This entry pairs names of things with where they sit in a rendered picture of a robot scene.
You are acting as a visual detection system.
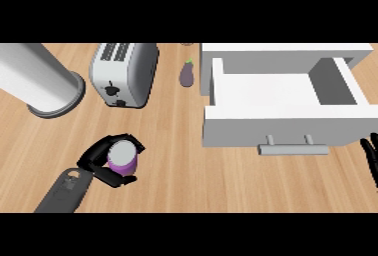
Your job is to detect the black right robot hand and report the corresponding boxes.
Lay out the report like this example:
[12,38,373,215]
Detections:
[359,132,378,190]

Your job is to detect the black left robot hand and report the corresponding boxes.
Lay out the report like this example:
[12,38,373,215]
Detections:
[76,133,147,189]

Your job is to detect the purple can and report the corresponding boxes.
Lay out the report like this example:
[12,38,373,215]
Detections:
[107,139,139,177]

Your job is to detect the white open drawer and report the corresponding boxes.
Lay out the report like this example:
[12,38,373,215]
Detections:
[201,57,378,148]

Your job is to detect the white drawer cabinet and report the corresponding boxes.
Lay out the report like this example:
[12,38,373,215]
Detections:
[198,43,376,97]

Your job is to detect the silver toaster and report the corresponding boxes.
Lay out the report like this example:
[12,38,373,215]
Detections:
[89,43,161,110]

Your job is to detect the white paper towel roll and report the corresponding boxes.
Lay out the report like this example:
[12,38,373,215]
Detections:
[0,43,88,120]

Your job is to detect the purple eggplant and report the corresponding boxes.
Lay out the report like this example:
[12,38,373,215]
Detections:
[178,58,197,88]

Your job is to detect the grey drawer handle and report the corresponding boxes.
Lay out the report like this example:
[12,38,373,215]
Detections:
[257,134,331,157]

